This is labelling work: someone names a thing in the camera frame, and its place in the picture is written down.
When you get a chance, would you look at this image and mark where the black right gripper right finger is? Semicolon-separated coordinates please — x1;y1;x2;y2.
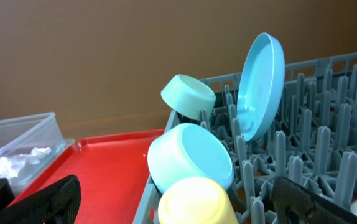
271;177;357;224

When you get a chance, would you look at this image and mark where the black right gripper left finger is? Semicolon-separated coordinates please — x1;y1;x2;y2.
0;175;81;224

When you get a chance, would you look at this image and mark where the white napkin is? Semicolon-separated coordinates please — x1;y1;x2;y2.
0;147;52;179

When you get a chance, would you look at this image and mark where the yellow plastic cup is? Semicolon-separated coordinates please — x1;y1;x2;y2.
157;177;238;224

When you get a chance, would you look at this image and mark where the light blue bowl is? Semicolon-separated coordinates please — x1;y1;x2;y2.
147;123;234;193

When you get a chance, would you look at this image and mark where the light blue plate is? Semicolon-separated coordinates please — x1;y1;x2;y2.
237;32;285;141

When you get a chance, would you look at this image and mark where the mint green bowl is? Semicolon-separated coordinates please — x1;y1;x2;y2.
160;74;216;121

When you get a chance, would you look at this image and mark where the grey dishwasher rack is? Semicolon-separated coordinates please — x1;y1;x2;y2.
132;48;357;224

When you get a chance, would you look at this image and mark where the red serving tray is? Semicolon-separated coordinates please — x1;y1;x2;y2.
15;129;163;224

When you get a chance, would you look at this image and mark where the clear plastic bin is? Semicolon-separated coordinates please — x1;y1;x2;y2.
0;113;74;195

